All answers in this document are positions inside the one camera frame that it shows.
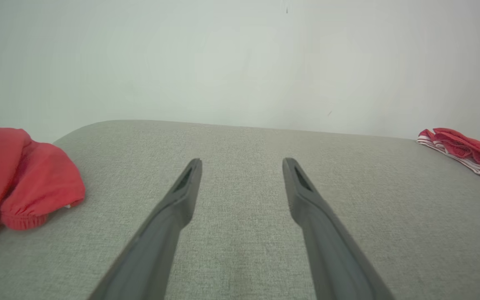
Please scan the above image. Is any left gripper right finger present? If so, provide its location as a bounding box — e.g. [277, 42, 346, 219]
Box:
[282, 157, 395, 300]

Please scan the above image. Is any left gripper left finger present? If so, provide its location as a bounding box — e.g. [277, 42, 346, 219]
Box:
[88, 158, 203, 300]

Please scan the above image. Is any red shorts white hem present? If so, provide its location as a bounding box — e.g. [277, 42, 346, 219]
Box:
[0, 122, 86, 246]

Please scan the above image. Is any red basketball jersey striped trim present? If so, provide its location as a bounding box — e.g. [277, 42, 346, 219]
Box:
[416, 127, 480, 189]

